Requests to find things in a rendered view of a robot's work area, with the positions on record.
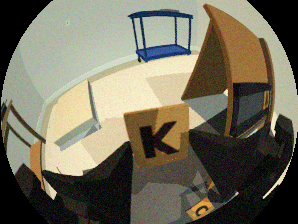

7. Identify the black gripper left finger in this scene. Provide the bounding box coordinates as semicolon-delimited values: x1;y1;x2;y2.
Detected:
41;141;133;224

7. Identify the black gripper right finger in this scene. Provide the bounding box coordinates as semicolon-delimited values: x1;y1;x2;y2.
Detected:
189;121;271;200

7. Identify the beige flat square slab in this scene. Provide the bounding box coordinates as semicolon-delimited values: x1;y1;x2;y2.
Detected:
53;79;97;147

